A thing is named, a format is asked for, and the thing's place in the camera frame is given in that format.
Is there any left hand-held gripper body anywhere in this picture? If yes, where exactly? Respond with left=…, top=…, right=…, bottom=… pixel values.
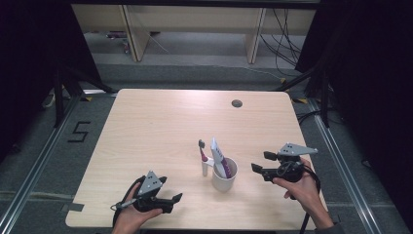
left=132, top=170, right=175, bottom=215

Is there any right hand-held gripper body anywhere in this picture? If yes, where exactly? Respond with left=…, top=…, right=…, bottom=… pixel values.
left=261, top=142, right=319, bottom=183

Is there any white cup with side holder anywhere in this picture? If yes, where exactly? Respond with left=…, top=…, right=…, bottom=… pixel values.
left=201, top=156, right=239, bottom=193

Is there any white and purple toothpaste tube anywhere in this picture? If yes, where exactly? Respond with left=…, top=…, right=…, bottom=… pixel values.
left=209, top=136, right=234, bottom=179

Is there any pink toothbrush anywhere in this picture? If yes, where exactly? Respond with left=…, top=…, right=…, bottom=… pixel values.
left=198, top=138, right=209, bottom=163

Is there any person's left hand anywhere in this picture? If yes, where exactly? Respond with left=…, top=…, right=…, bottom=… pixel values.
left=111, top=183, right=164, bottom=234

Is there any person's right hand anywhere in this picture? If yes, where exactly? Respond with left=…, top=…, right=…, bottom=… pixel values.
left=272, top=157, right=326, bottom=223

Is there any grey plug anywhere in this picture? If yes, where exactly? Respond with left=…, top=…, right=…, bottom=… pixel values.
left=109, top=198, right=138, bottom=212

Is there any black metal stand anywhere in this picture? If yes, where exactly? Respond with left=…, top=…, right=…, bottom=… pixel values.
left=273, top=62, right=333, bottom=129
left=53, top=64, right=117, bottom=129

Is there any grey tape strip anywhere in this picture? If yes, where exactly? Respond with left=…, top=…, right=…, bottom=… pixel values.
left=61, top=202, right=86, bottom=213

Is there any dark curtain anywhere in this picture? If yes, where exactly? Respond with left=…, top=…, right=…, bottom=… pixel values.
left=295, top=0, right=413, bottom=225
left=0, top=0, right=103, bottom=164

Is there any light wooden shelf unit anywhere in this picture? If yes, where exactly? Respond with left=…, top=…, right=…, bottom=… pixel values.
left=71, top=3, right=318, bottom=64

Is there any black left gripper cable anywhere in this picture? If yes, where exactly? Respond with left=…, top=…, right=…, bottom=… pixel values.
left=111, top=175, right=147, bottom=228

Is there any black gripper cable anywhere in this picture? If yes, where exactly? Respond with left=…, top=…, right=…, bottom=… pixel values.
left=298, top=165, right=322, bottom=234
left=111, top=175, right=147, bottom=228

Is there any black floor cable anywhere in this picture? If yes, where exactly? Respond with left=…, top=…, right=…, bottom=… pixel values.
left=296, top=109, right=323, bottom=127

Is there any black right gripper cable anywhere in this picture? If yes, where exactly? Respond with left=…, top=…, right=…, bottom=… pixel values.
left=298, top=165, right=322, bottom=234

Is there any metal floor rail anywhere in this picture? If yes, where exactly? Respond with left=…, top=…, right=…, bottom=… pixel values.
left=0, top=94, right=83, bottom=234
left=307, top=97, right=385, bottom=234

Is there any bundle of black hanging cables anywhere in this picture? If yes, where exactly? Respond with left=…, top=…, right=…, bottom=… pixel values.
left=259, top=8, right=304, bottom=78

